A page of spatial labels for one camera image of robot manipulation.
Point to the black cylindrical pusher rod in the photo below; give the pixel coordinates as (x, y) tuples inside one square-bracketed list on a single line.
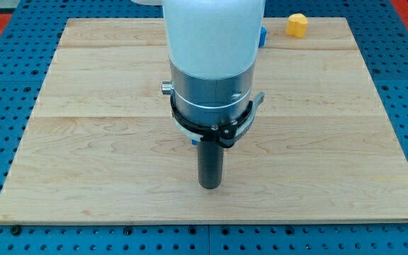
[(210, 163)]

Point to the blue block behind arm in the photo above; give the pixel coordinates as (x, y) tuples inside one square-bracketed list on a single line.
[(262, 39)]

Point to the wooden board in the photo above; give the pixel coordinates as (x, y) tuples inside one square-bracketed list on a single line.
[(101, 147)]

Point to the yellow heart-shaped block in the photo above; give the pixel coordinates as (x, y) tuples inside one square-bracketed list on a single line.
[(297, 25)]

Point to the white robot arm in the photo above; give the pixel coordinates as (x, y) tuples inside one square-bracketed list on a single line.
[(212, 52)]

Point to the silver flange with black clamp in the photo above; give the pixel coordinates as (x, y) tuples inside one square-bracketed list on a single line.
[(213, 110)]

